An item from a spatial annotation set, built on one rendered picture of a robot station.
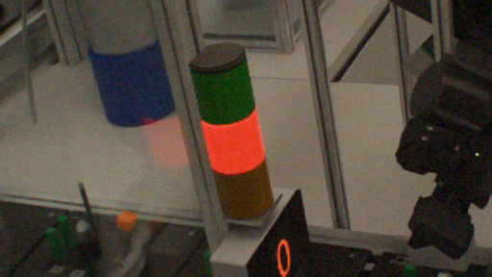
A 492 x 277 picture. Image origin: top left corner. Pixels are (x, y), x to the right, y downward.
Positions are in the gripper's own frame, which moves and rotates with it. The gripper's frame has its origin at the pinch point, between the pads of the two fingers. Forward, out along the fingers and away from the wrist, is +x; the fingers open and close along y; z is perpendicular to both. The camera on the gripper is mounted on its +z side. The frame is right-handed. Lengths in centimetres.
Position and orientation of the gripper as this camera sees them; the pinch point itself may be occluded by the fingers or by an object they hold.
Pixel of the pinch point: (433, 214)
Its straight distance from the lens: 109.2
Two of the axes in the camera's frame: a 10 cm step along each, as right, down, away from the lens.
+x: -4.0, 6.3, 6.6
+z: -8.2, -5.7, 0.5
